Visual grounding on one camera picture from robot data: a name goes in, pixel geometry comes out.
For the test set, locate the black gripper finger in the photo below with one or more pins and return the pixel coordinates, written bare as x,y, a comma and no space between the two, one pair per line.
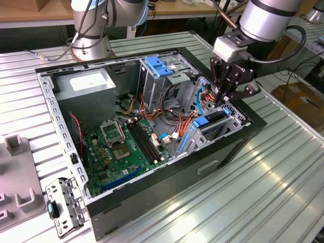
215,71
245,91

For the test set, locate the hard disk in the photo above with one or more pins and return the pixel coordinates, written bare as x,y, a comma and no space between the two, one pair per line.
215,117

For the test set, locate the metal slot bracket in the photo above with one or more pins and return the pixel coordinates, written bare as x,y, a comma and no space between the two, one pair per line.
57,196

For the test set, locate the grey parts rack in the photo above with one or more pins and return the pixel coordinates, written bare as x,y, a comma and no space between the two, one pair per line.
17,172

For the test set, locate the green motherboard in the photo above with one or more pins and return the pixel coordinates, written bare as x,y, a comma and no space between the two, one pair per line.
131,169

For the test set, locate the black PC case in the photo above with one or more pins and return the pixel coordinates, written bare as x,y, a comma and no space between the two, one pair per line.
164,192

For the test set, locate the black case fan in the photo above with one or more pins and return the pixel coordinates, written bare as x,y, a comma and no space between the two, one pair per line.
74,134

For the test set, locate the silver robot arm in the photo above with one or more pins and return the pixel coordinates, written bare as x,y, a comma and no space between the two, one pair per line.
265,17

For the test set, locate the grey metal disk bay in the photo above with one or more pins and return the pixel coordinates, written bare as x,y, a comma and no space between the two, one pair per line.
235,124

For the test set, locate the grey optical drive cage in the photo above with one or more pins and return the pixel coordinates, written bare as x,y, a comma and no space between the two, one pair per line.
152,88

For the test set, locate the blue expansion slot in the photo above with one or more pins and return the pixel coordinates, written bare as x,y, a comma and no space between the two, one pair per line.
119,180

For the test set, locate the brown cardboard box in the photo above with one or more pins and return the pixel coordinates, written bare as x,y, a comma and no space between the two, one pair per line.
283,48

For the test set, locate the grey power supply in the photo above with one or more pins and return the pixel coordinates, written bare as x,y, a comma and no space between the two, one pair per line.
86,106

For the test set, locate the CPU socket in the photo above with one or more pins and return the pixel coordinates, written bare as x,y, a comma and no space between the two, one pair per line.
121,153

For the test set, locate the large cardboard box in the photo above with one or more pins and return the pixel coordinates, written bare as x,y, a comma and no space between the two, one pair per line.
296,101

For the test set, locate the blue plastic drive latch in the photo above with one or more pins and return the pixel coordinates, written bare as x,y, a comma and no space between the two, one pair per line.
158,67

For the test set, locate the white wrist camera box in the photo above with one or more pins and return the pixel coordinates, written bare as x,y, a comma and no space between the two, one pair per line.
225,48

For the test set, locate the wooden desk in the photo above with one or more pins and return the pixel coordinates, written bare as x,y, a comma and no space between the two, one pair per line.
177,8

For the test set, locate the black RAM slot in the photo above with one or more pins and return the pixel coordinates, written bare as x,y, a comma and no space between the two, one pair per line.
144,142
147,140
140,143
151,139

